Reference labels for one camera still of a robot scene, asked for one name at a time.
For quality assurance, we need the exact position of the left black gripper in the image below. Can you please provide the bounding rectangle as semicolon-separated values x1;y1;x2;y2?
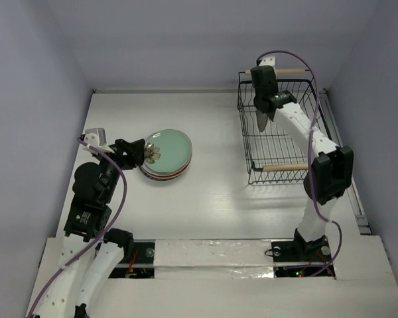
94;138;144;201

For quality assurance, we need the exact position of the grey stone plate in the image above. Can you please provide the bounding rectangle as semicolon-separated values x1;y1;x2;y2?
255;109;269;133

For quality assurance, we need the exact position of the light green plate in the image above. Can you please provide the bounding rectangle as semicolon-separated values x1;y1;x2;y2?
143;129;192;175

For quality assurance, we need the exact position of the white bowl plate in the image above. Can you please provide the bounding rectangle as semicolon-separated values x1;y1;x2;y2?
141;158;191;177

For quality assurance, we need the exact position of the red and teal plate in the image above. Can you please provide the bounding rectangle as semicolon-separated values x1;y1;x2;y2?
141;164;190;180

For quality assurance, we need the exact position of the blue floral plate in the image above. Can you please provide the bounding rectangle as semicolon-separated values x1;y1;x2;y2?
141;169;184;182

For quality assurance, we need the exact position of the black wire dish rack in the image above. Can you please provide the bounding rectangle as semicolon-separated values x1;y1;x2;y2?
237;68;339;185

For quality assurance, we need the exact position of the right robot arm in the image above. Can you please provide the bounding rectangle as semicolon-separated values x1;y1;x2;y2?
251;65;354;260

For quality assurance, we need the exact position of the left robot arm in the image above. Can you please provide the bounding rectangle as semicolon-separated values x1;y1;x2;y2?
27;134;145;317

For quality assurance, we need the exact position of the silver tape strip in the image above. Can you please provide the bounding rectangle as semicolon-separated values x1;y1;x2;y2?
153;239;274;280

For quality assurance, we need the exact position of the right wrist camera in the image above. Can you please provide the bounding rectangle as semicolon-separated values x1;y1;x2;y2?
257;56;276;69

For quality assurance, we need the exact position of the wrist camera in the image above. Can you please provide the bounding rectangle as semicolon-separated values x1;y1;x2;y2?
80;128;115;154
257;56;276;69

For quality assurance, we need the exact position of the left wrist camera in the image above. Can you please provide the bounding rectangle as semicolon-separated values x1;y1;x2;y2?
80;128;115;154

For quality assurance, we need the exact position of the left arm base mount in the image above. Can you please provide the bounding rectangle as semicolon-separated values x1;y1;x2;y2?
103;229;155;279

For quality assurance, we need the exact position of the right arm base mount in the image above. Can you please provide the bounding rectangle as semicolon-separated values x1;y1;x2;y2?
265;230;336;278

